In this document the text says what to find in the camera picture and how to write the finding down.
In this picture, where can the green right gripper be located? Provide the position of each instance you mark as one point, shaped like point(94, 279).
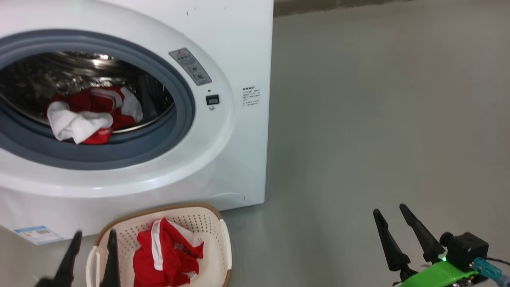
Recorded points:
point(438, 277)

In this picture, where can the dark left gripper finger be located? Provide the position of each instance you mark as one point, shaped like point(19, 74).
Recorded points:
point(111, 263)
point(65, 267)

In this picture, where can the red garment white collar trim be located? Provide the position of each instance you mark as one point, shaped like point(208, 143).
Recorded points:
point(171, 259)

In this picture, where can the red white striped garment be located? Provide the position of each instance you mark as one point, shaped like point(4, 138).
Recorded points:
point(79, 121)

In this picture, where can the cream perforated laundry basket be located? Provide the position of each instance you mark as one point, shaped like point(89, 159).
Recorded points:
point(211, 255)

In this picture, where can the grey rubber door seal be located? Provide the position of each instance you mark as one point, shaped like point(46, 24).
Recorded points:
point(167, 131)

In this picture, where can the black door lock socket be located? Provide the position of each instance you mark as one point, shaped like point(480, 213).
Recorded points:
point(212, 99)

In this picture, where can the white front-load washing machine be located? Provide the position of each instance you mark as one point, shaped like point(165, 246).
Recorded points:
point(239, 48)

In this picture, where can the blue energy label sticker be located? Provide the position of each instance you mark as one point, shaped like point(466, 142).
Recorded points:
point(38, 234)

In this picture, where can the round filter cover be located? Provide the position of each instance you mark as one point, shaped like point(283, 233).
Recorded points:
point(227, 197)

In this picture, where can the stainless steel drum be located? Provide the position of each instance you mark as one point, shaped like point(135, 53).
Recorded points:
point(40, 75)

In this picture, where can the grey warning sticker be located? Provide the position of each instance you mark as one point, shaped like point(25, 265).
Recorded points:
point(190, 67)

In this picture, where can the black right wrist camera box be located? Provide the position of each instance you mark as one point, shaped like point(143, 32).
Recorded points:
point(466, 247)

